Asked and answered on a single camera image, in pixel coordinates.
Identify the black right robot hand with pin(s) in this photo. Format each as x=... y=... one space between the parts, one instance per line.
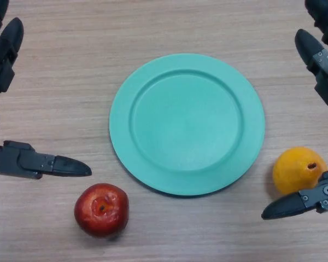
x=325 y=68

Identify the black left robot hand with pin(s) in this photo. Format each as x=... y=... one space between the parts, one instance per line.
x=5 y=73

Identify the red apple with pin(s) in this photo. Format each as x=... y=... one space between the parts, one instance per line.
x=98 y=218

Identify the green round plate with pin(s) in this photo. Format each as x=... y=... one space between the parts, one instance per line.
x=186 y=122

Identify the yellow orange pear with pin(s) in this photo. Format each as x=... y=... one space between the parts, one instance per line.
x=289 y=169

